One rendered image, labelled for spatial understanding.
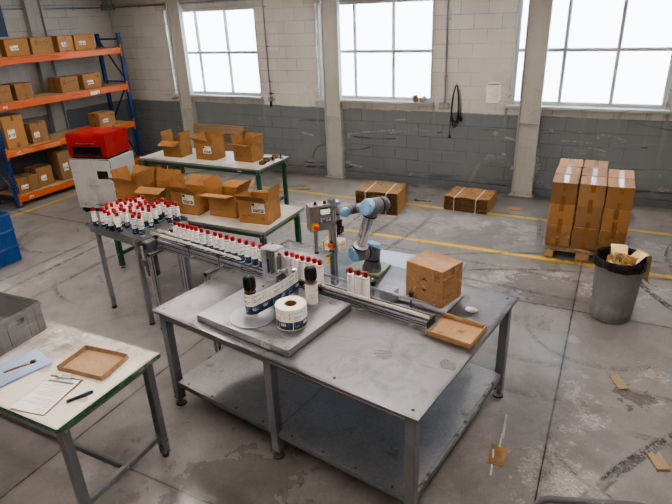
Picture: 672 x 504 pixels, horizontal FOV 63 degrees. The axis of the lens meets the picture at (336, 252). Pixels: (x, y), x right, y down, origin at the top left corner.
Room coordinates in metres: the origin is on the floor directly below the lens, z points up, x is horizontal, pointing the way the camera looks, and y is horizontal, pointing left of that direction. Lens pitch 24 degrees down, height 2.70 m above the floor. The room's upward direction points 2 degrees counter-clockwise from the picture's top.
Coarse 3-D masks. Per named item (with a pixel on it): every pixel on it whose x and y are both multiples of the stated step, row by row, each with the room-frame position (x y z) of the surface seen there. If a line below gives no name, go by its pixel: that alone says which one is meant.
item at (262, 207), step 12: (252, 192) 5.47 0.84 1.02; (264, 192) 5.42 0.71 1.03; (276, 192) 5.28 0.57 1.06; (240, 204) 5.22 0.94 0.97; (252, 204) 5.17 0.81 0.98; (264, 204) 5.12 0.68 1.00; (276, 204) 5.28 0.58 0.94; (240, 216) 5.23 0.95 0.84; (252, 216) 5.18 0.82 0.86; (264, 216) 5.12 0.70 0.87; (276, 216) 5.26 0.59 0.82
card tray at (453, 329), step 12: (444, 312) 3.11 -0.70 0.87; (444, 324) 3.02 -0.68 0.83; (456, 324) 3.01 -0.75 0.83; (468, 324) 3.01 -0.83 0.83; (480, 324) 2.96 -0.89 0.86; (432, 336) 2.88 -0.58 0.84; (444, 336) 2.83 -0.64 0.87; (456, 336) 2.87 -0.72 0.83; (468, 336) 2.87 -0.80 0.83; (480, 336) 2.86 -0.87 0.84; (468, 348) 2.74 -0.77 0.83
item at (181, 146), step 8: (168, 136) 8.43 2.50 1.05; (184, 136) 8.26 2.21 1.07; (160, 144) 8.18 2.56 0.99; (168, 144) 8.14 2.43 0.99; (176, 144) 8.10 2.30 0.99; (184, 144) 8.24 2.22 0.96; (168, 152) 8.24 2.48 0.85; (176, 152) 8.18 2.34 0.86; (184, 152) 8.22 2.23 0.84; (192, 152) 8.39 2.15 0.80
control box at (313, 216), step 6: (306, 204) 3.65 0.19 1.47; (312, 204) 3.64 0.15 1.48; (318, 204) 3.63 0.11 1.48; (324, 204) 3.63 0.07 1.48; (330, 204) 3.63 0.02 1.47; (306, 210) 3.65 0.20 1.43; (312, 210) 3.58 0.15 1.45; (318, 210) 3.60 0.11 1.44; (306, 216) 3.66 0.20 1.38; (312, 216) 3.58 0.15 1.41; (318, 216) 3.60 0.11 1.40; (324, 216) 3.61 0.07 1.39; (312, 222) 3.58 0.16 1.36; (318, 222) 3.60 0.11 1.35; (324, 222) 3.61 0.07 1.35; (330, 222) 3.62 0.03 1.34; (312, 228) 3.58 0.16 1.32; (324, 228) 3.61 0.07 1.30; (330, 228) 3.62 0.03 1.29
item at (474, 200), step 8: (456, 192) 7.69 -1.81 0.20; (464, 192) 7.67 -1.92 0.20; (472, 192) 7.65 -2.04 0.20; (480, 192) 7.64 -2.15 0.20; (488, 192) 7.62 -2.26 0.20; (496, 192) 7.65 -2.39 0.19; (448, 200) 7.51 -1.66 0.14; (456, 200) 7.45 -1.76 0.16; (464, 200) 7.39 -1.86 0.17; (472, 200) 7.33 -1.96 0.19; (480, 200) 7.27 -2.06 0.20; (488, 200) 7.24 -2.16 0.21; (448, 208) 7.51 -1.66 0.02; (456, 208) 7.45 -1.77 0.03; (464, 208) 7.39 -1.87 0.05; (472, 208) 7.34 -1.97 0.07; (480, 208) 7.28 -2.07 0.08; (488, 208) 7.31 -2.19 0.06
